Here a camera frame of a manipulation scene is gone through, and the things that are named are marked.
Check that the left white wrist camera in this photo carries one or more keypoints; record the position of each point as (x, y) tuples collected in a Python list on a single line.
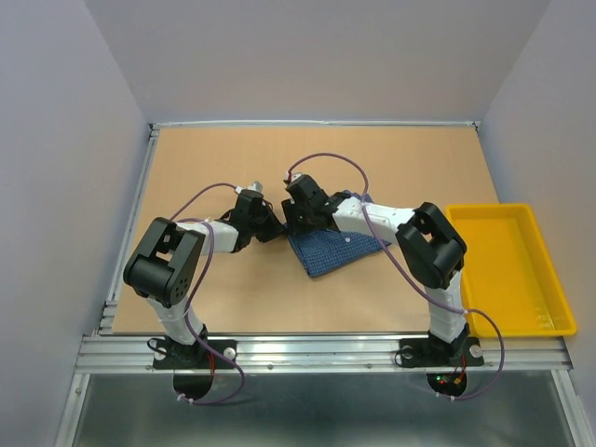
[(254, 186)]

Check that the blue plaid long sleeve shirt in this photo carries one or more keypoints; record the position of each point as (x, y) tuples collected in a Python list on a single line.
[(322, 251)]

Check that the aluminium front rail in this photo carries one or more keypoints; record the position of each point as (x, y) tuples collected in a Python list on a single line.
[(336, 353)]

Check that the yellow plastic tray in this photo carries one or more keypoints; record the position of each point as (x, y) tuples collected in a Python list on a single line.
[(508, 273)]

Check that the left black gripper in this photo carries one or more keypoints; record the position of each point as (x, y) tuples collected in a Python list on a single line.
[(275, 226)]

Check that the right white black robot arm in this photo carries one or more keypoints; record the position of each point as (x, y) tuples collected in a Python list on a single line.
[(432, 250)]

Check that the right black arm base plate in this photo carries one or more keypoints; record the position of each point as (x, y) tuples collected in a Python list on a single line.
[(420, 353)]

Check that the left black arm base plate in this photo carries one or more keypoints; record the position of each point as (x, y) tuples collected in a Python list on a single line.
[(219, 354)]

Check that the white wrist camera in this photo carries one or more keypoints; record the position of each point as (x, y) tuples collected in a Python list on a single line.
[(292, 177), (254, 186)]

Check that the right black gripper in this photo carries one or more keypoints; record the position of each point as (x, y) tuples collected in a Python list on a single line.
[(289, 207)]

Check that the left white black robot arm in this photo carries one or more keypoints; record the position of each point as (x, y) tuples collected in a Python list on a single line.
[(171, 261)]

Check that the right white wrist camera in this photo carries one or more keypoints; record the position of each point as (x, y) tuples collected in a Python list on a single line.
[(292, 177)]

